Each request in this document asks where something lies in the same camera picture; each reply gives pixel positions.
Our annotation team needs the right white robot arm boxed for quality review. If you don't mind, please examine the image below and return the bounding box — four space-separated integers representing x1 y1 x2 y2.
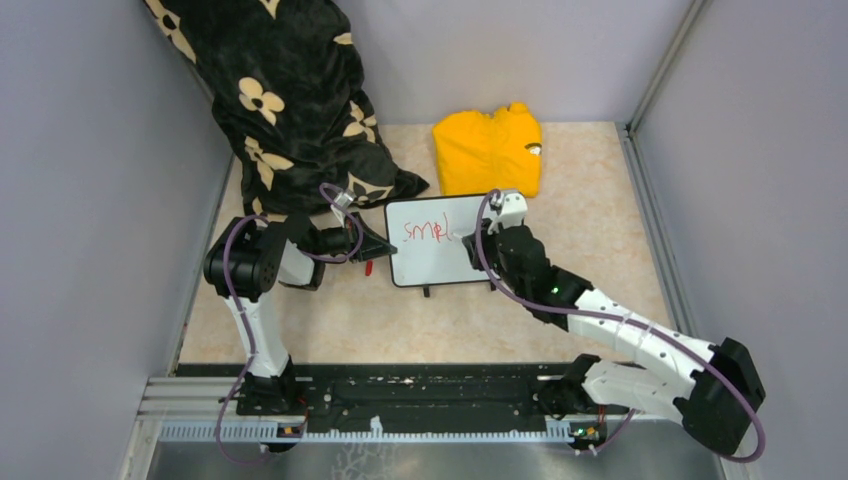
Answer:
461 221 766 463

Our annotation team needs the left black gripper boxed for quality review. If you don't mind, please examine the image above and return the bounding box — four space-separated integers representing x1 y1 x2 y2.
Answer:
311 211 398 263

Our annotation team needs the black floral fleece blanket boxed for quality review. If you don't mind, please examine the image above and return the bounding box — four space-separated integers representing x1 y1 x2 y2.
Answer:
146 1 428 215

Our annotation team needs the white slotted cable duct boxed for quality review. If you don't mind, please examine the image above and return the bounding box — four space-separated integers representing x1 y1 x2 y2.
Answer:
158 416 575 444

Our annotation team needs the purple cable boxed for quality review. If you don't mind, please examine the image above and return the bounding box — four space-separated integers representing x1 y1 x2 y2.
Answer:
473 188 768 464
213 182 366 465

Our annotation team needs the black framed whiteboard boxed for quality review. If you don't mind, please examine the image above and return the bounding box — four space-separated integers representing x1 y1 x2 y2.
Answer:
384 195 488 290

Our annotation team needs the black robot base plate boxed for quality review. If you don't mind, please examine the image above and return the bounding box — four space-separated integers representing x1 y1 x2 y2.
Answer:
175 362 631 435

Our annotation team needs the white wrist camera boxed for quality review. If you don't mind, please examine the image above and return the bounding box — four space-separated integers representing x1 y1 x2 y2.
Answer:
487 189 528 234
330 190 354 216

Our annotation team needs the folded yellow shirt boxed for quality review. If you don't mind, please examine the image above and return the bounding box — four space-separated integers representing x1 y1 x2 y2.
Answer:
432 102 543 198

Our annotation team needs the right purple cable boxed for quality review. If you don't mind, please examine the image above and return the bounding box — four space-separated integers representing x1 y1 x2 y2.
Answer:
473 188 768 464

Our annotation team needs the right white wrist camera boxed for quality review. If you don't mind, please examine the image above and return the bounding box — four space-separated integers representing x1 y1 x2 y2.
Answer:
487 189 528 234

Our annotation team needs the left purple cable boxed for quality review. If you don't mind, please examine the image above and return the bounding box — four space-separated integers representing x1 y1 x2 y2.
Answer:
213 182 366 465

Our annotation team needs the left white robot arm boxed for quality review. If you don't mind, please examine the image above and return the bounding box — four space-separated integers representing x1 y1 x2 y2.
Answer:
203 213 397 416

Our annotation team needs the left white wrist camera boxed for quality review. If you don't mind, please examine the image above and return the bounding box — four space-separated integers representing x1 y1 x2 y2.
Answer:
330 190 354 216

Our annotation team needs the right aluminium frame rail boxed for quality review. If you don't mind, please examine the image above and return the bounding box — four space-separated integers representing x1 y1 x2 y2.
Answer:
616 0 757 480

